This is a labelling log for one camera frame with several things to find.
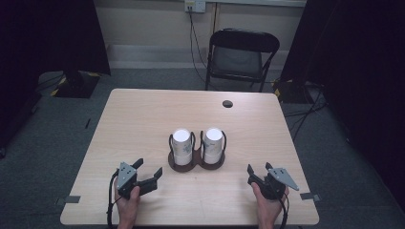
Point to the white wall socket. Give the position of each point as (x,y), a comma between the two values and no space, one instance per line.
(195,5)

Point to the grey tape strip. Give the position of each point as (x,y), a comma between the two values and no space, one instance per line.
(309,196)
(71,199)

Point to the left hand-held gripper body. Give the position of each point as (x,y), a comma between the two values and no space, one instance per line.
(126,178)

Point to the person's right hand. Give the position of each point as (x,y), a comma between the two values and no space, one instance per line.
(267,206)

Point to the small black floor tape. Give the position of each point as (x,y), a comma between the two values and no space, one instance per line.
(88,123)

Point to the dark brown double cup holder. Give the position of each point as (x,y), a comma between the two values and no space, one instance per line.
(197,157)

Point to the person's left hand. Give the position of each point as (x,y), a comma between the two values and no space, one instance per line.
(127,206)

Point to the black table grommet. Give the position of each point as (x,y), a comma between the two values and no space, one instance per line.
(227,104)

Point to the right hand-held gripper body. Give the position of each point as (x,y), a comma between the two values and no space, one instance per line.
(277,184)

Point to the black curtain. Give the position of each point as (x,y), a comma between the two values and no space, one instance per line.
(38,38)
(359,63)

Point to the black folding chair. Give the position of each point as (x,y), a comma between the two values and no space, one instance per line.
(242,57)

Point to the stack of white paper cups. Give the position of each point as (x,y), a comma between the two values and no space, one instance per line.
(182,146)
(213,144)

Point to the black stand base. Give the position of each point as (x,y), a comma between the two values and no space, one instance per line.
(76,86)
(293,92)

